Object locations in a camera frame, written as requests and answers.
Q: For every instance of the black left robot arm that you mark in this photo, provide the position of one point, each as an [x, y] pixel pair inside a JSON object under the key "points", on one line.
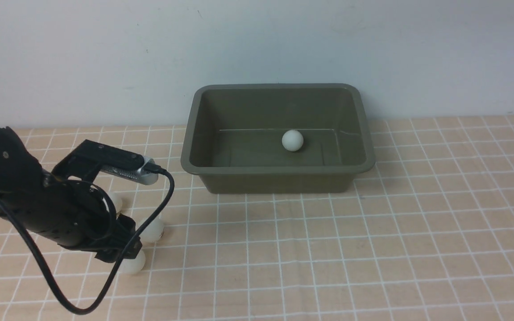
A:
{"points": [[23, 182]]}

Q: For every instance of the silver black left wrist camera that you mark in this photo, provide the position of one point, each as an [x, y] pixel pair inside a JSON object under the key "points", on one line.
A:
{"points": [[90, 158]]}

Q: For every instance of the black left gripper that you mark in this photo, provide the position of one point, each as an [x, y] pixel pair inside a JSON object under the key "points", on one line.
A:
{"points": [[83, 218]]}

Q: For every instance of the beige checkered tablecloth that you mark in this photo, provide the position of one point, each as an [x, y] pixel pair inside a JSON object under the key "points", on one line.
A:
{"points": [[427, 235]]}

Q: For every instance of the olive green plastic bin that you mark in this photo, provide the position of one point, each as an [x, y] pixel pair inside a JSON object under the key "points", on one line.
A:
{"points": [[233, 139]]}

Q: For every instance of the white ping-pong ball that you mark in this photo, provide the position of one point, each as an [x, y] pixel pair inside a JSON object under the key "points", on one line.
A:
{"points": [[292, 140], [153, 232], [133, 266], [117, 201]]}

